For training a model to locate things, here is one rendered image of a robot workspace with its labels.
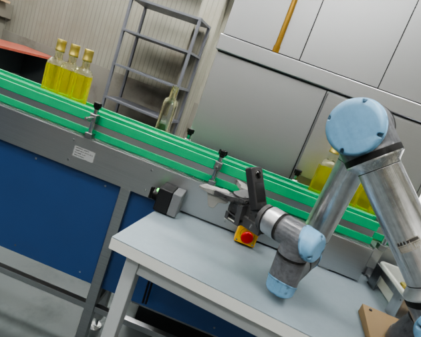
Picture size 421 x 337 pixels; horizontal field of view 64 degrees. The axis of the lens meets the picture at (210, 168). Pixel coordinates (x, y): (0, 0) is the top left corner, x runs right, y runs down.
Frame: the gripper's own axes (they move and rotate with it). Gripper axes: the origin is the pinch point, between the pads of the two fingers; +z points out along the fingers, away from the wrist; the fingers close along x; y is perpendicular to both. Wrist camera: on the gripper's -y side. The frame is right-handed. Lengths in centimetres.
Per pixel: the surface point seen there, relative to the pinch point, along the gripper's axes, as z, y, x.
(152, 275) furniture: -3.8, 24.1, -21.1
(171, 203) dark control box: 13.0, 13.2, -4.9
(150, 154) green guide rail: 29.9, 2.3, -4.4
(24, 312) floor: 65, 89, -31
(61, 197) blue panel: 52, 27, -25
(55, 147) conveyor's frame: 55, 8, -27
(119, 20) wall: 425, -55, 185
